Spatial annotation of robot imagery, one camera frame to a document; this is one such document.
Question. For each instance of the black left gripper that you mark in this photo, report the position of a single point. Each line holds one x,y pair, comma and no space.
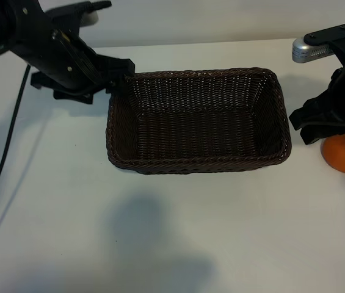
53,67

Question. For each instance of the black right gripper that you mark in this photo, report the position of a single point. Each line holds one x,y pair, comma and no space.
343,103

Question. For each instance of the dark brown woven basket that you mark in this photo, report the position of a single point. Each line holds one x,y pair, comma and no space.
196,128

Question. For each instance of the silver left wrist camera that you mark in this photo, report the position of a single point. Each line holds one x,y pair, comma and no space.
68,9

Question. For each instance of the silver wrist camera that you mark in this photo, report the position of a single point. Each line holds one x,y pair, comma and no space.
306,50
68,9

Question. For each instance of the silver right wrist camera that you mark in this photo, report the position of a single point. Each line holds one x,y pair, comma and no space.
306,50

